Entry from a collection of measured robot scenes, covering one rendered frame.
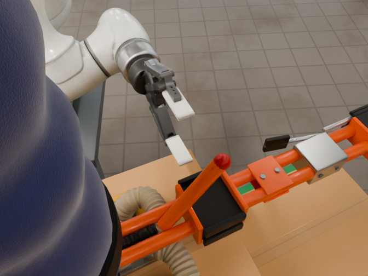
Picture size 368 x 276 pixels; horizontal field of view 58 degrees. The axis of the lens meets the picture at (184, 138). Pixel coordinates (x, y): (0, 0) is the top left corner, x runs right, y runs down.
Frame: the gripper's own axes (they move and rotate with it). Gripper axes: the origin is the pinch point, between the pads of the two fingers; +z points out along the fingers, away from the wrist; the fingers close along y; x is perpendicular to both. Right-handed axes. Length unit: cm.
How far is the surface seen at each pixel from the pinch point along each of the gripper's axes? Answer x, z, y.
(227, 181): -1.5, 12.7, -2.9
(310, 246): -35, 18, 53
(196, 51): -79, -144, 107
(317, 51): -160, -106, 107
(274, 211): -31, 3, 53
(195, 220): 5.9, 16.4, -3.0
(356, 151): -25.4, 16.2, -1.0
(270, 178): -8.5, 14.6, -1.5
